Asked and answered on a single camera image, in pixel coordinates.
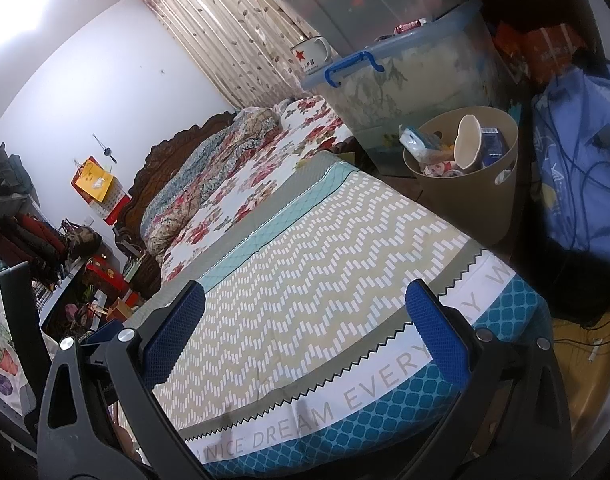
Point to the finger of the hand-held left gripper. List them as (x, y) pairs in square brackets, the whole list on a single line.
[(25, 310), (102, 335)]

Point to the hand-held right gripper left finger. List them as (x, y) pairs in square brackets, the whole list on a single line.
[(175, 332)]

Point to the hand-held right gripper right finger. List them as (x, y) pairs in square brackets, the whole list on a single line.
[(435, 340)]

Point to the beige plastic bin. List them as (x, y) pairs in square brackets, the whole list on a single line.
[(465, 210)]

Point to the white plastic bag red print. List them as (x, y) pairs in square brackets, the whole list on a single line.
[(437, 169)]

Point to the white tissue packet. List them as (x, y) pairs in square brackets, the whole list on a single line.
[(420, 142)]

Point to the small blue milk carton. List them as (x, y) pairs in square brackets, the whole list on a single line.
[(495, 147)]

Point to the brown paper bag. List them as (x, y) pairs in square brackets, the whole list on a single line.
[(125, 307)]

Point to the grey shelf rack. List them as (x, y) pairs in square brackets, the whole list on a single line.
[(60, 292)]

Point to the white printed cloth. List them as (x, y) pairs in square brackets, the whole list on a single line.
[(0, 360)]

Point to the red gift box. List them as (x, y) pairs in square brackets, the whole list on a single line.
[(107, 275)]

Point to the hanging dark clothes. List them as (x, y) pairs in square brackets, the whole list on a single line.
[(30, 240)]

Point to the brown handbag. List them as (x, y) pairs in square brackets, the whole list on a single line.
[(82, 240)]

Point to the zigzag patterned blanket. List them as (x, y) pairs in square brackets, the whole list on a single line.
[(335, 270)]

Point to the dark bags on shelf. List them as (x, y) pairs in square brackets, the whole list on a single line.
[(10, 170)]

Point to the yellow paper bag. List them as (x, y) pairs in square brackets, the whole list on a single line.
[(95, 180)]

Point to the folded patterned quilt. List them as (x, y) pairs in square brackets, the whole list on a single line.
[(195, 185)]

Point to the floral bedsheet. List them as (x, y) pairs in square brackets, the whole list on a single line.
[(265, 180)]

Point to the hanging keys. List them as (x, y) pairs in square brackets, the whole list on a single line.
[(106, 150)]

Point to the carved wooden headboard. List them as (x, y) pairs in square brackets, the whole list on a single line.
[(170, 145)]

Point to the blue cloth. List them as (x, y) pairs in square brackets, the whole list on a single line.
[(585, 185)]

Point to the white enamel mug red star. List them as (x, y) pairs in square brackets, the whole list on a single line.
[(305, 55)]

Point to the orange plastic bags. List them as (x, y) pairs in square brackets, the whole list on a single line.
[(545, 50)]

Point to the leaf patterned curtain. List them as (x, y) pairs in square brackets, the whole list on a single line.
[(225, 20)]

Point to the translucent storage box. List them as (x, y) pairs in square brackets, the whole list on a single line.
[(365, 0)]

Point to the red wall calendar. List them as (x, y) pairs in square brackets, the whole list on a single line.
[(112, 211)]

